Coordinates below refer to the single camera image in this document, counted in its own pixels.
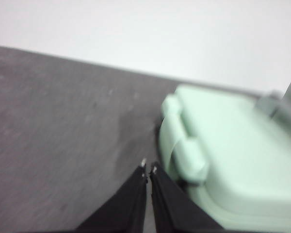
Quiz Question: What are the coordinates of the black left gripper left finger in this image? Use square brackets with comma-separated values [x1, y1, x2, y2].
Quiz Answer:
[75, 159, 147, 233]

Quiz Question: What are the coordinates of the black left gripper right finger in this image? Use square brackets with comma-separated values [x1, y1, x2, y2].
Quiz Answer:
[149, 161, 224, 233]

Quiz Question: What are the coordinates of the mint green griddle cover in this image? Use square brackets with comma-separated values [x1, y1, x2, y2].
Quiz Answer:
[160, 75, 291, 219]

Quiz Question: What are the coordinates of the mint green breakfast machine base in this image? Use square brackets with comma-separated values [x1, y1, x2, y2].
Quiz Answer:
[157, 116, 291, 233]

